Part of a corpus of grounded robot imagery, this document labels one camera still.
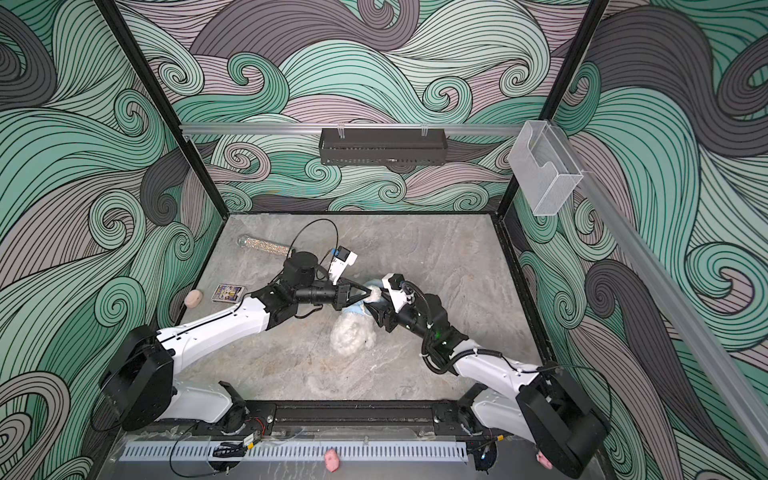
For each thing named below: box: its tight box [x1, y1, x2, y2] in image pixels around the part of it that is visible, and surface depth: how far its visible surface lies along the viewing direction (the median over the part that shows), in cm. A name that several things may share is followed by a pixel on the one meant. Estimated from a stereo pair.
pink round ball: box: [184, 289, 203, 309], surface depth 95 cm
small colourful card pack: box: [211, 284, 245, 304], surface depth 97 cm
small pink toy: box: [324, 448, 340, 473], surface depth 67 cm
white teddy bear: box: [330, 285, 382, 357], surface depth 74 cm
